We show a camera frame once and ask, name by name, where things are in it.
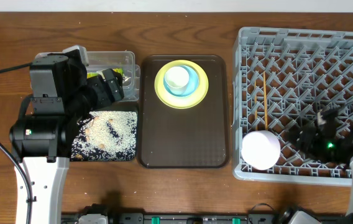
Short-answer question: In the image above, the green yellow snack wrapper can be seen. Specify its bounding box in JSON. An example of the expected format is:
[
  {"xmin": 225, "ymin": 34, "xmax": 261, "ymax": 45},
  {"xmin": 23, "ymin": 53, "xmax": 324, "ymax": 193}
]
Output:
[{"xmin": 87, "ymin": 68, "xmax": 125, "ymax": 80}]

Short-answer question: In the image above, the wooden chopstick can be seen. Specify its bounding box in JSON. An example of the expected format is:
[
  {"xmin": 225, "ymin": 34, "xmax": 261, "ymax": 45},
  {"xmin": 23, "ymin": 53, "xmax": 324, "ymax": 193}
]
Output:
[
  {"xmin": 254, "ymin": 80, "xmax": 258, "ymax": 131},
  {"xmin": 263, "ymin": 71, "xmax": 268, "ymax": 130}
]

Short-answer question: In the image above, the white rice bowl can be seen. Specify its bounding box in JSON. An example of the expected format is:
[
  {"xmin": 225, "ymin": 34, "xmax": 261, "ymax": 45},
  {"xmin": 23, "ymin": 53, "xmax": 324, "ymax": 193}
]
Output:
[{"xmin": 241, "ymin": 130, "xmax": 281, "ymax": 170}]

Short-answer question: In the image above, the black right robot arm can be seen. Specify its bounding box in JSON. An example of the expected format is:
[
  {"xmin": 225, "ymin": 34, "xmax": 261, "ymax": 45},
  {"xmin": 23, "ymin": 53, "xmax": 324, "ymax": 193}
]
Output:
[{"xmin": 287, "ymin": 109, "xmax": 353, "ymax": 223}]

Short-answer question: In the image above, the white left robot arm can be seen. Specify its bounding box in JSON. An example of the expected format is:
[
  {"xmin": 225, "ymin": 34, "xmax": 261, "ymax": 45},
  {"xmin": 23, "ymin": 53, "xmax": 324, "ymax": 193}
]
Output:
[{"xmin": 9, "ymin": 45, "xmax": 124, "ymax": 223}]

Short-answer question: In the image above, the black waste tray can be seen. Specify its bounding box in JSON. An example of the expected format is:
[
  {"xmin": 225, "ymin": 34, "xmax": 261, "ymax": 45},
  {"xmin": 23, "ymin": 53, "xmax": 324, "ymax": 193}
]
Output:
[{"xmin": 69, "ymin": 101, "xmax": 139, "ymax": 162}]

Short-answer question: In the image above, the grey dishwasher rack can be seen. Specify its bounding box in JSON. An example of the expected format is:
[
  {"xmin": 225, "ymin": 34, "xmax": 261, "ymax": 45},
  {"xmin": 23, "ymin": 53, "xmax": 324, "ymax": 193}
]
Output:
[{"xmin": 232, "ymin": 27, "xmax": 353, "ymax": 187}]

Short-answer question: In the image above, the clear plastic bin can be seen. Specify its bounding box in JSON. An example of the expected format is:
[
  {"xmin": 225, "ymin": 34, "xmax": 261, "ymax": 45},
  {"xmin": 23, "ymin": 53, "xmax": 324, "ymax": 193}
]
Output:
[{"xmin": 35, "ymin": 50, "xmax": 141, "ymax": 103}]

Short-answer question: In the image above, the pile of rice grains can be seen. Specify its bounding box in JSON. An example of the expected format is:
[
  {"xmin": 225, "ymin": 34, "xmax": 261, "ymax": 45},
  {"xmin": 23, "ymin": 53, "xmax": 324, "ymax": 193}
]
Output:
[{"xmin": 70, "ymin": 110, "xmax": 138, "ymax": 161}]

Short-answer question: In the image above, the white cup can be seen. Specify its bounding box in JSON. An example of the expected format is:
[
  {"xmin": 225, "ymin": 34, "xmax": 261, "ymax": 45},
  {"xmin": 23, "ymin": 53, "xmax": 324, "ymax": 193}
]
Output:
[{"xmin": 164, "ymin": 66, "xmax": 190, "ymax": 95}]

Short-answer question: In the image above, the yellow plate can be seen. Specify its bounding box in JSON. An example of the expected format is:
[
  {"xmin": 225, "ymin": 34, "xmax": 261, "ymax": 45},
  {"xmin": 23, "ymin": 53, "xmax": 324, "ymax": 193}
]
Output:
[{"xmin": 154, "ymin": 60, "xmax": 209, "ymax": 109}]

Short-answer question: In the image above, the light blue bowl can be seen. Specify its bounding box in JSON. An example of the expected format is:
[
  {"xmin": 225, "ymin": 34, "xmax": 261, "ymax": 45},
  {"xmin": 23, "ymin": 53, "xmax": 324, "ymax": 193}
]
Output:
[{"xmin": 163, "ymin": 65, "xmax": 199, "ymax": 96}]

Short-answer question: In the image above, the dark brown tray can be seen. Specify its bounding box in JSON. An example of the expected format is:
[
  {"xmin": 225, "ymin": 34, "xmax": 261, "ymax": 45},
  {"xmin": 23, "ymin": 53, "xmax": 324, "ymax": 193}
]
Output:
[{"xmin": 137, "ymin": 55, "xmax": 230, "ymax": 169}]

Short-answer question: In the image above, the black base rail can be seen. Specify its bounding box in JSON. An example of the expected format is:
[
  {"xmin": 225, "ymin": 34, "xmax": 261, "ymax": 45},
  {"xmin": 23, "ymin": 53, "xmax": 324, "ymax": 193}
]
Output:
[{"xmin": 61, "ymin": 203, "xmax": 348, "ymax": 224}]

